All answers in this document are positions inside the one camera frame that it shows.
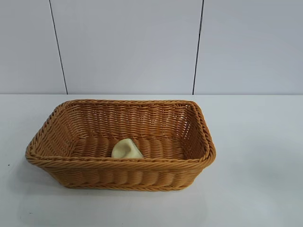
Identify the pale yellow egg yolk pastry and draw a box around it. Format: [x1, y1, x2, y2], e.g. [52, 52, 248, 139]
[111, 139, 144, 158]

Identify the brown woven wicker basket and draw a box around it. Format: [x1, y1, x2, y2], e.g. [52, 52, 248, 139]
[25, 99, 216, 191]

